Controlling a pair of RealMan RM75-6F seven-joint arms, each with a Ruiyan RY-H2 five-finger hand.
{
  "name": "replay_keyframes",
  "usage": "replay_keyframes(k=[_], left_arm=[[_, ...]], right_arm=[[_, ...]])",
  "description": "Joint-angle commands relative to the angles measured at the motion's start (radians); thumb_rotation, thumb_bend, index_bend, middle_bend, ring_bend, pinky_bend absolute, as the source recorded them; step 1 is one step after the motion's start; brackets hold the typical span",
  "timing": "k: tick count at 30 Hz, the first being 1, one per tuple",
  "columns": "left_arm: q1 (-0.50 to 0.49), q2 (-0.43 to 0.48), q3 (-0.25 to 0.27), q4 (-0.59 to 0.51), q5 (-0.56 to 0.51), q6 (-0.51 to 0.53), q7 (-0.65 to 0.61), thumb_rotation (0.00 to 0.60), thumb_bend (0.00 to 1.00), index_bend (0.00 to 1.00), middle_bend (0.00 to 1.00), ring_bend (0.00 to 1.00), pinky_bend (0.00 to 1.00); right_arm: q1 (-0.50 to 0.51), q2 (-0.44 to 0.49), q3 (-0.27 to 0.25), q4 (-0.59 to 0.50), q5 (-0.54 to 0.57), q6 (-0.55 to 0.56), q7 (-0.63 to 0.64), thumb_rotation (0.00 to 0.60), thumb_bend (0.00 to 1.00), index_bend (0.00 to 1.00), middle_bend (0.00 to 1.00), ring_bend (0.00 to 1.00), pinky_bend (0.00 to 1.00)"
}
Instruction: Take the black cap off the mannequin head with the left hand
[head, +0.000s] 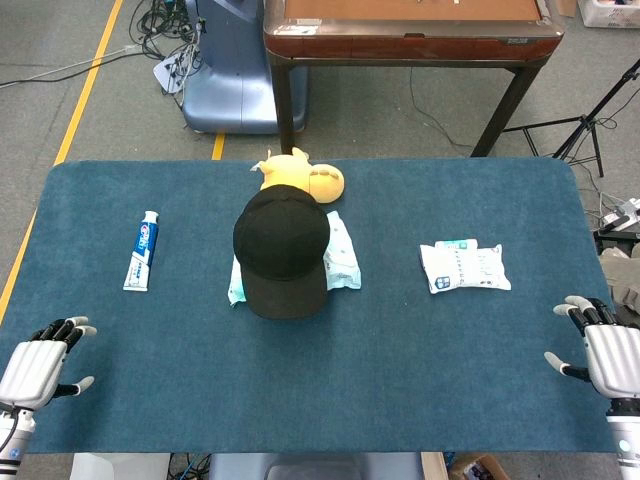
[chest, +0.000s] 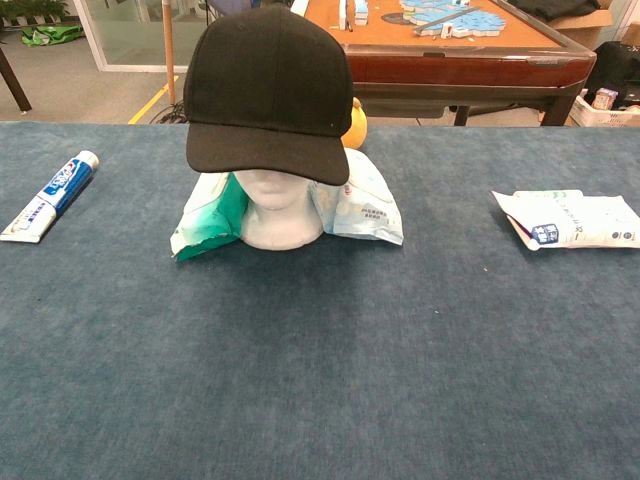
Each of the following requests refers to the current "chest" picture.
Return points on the small purple white carton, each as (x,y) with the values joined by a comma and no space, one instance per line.
(604,99)

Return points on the green bag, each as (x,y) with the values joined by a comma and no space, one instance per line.
(50,35)

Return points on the white blue-labelled tissue pack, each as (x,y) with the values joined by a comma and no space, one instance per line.
(580,222)

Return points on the black garment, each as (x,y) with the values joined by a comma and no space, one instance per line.
(555,7)

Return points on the green wet wipes pack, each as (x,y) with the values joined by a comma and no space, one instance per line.
(210,225)

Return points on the potted green plants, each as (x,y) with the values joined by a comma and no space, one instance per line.
(30,10)

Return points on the brown mahjong table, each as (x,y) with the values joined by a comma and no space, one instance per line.
(450,70)

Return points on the glass partition frame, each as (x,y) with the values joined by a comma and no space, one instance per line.
(100,60)

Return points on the blue mahjong tile cluster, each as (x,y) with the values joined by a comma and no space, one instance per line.
(465,17)

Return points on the yellow plush toy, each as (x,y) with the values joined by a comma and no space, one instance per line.
(356,131)

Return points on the black bag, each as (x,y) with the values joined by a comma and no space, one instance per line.
(615,65)

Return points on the blue white toothpaste tube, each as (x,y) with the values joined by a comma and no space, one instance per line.
(60,185)

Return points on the white plastic crate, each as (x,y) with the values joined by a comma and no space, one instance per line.
(600,119)

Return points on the wooden pole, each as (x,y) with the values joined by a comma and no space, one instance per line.
(169,50)

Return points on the light blue wipes pack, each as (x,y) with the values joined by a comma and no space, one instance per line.
(370,210)

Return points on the cardboard box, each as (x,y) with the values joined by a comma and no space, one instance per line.
(580,30)

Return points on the black baseball cap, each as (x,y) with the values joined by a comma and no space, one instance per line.
(265,75)

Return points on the white green-labelled pack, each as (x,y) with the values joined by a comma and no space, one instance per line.
(545,194)

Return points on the dark table leg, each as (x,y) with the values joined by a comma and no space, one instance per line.
(15,82)

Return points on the white foam mannequin head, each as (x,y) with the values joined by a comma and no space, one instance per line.
(280,220)

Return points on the blue table mat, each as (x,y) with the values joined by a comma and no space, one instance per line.
(320,375)

